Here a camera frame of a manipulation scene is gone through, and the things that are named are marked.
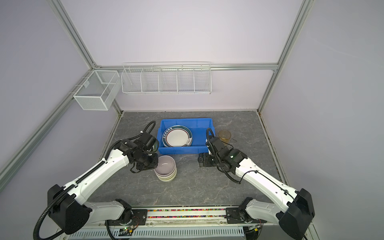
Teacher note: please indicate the purple top bowl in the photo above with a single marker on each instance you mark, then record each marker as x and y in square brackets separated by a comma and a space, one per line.
[166, 166]

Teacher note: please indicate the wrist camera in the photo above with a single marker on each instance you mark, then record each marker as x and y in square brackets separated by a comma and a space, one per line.
[146, 141]
[215, 144]

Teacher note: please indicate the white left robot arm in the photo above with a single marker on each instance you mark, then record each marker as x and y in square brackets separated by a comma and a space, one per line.
[69, 206]

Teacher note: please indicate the stacked lower bowls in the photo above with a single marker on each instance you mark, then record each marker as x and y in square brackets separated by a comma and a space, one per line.
[169, 178]

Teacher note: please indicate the green glass cup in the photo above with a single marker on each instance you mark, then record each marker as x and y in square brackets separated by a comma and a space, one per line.
[155, 146]

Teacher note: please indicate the amber glass cup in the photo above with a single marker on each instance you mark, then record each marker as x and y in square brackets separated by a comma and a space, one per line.
[225, 136]

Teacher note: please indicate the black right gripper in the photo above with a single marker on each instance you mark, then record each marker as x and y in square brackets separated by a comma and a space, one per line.
[202, 158]

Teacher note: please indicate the aluminium mounting rail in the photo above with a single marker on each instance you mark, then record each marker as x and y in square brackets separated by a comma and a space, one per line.
[182, 223]

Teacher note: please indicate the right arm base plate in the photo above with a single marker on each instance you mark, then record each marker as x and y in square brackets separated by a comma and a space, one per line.
[240, 216]

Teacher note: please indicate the blue plastic bin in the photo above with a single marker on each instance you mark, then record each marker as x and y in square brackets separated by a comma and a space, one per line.
[198, 128]

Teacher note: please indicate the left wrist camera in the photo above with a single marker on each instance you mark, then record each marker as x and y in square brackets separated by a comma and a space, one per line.
[146, 141]

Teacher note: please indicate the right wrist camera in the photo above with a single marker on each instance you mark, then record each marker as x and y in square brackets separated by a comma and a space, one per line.
[215, 144]

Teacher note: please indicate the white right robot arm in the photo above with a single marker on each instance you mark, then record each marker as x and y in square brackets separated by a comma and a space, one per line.
[291, 209]

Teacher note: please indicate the small white mesh basket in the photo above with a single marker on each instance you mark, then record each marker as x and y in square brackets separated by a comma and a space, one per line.
[99, 90]

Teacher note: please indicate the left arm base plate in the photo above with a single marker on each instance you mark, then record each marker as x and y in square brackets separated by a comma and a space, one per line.
[135, 217]

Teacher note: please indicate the green rimmed white plate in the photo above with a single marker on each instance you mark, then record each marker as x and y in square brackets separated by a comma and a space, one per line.
[177, 136]

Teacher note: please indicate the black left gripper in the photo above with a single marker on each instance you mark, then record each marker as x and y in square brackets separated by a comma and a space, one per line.
[153, 165]

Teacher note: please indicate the long white wire basket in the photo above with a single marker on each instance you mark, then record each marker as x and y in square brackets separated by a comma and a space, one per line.
[167, 78]

